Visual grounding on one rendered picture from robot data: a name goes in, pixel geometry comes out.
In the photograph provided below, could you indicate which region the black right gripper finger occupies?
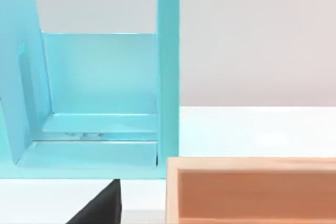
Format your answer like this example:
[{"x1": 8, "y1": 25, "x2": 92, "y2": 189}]
[{"x1": 65, "y1": 178, "x2": 123, "y2": 224}]

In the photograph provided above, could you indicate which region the light blue rack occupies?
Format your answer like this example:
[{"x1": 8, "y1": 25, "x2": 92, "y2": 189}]
[{"x1": 0, "y1": 0, "x2": 181, "y2": 180}]

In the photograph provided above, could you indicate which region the shallow salmon-coloured box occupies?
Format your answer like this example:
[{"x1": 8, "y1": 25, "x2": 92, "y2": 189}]
[{"x1": 165, "y1": 156, "x2": 336, "y2": 224}]

